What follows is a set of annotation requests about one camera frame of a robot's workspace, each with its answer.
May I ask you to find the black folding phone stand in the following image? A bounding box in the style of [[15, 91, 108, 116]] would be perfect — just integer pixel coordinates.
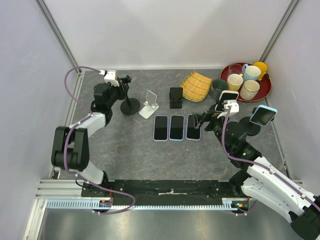
[[169, 87, 183, 109]]

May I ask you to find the red round tray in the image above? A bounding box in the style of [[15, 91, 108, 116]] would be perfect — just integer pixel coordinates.
[[220, 65, 272, 102]]

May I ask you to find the purple phone from pole stand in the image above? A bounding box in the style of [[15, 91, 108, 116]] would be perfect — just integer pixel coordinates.
[[186, 114, 201, 141]]

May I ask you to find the cream textured cup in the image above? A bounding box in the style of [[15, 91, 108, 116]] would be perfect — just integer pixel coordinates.
[[239, 79, 260, 101]]

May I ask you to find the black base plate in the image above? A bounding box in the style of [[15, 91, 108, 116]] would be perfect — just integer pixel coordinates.
[[81, 178, 251, 206]]

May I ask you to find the cream case phone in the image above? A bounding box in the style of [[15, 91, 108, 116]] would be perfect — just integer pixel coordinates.
[[214, 90, 239, 112]]

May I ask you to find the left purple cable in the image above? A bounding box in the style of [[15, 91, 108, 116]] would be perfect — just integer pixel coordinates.
[[62, 66, 137, 216]]

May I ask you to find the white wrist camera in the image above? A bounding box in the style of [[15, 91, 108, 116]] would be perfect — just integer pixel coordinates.
[[99, 69, 120, 87], [217, 99, 240, 119]]

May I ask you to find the clear glass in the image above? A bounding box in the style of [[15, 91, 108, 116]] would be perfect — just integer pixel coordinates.
[[227, 63, 243, 77]]

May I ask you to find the lavender case phone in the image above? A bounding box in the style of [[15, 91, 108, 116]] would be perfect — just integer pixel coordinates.
[[153, 115, 169, 142]]

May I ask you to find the blue phone on right stand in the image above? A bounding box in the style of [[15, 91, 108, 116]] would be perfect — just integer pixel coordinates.
[[249, 104, 278, 126]]

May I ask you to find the light blue mug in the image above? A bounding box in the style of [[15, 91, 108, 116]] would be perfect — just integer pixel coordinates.
[[242, 63, 261, 82]]

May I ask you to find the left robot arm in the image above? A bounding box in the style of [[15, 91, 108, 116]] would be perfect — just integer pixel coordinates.
[[51, 75, 132, 197]]

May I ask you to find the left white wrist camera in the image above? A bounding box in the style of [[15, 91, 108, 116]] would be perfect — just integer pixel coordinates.
[[99, 69, 120, 87]]

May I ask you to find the light blue case phone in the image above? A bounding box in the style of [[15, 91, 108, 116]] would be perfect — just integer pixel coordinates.
[[169, 114, 185, 141]]

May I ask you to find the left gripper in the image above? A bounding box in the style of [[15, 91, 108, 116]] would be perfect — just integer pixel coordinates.
[[106, 80, 130, 108]]

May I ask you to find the yellow bamboo tray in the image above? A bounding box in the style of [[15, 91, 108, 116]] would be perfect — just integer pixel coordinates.
[[179, 71, 212, 103]]

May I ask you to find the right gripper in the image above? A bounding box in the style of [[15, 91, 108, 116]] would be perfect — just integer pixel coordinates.
[[192, 109, 232, 152]]

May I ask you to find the white folding phone stand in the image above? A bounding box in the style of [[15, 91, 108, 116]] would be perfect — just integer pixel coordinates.
[[138, 90, 159, 119]]

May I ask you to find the grey cable duct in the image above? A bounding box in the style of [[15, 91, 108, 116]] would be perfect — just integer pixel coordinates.
[[46, 199, 238, 211]]

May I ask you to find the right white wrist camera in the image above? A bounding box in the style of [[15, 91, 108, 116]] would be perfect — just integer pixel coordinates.
[[217, 99, 240, 119]]

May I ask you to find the yellow mug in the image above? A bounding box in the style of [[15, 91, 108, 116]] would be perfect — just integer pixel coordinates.
[[253, 61, 268, 81]]

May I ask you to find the dark green mug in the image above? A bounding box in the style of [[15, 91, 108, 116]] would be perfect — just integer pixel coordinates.
[[209, 79, 228, 101]]

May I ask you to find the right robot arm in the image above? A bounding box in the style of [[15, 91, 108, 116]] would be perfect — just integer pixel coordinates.
[[192, 111, 320, 240]]

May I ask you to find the black pole stand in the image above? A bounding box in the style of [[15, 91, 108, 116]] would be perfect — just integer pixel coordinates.
[[209, 104, 220, 117], [117, 77, 141, 116], [239, 116, 261, 137]]

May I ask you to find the pale yellow cup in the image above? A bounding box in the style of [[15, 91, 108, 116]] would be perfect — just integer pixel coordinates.
[[227, 73, 244, 91]]

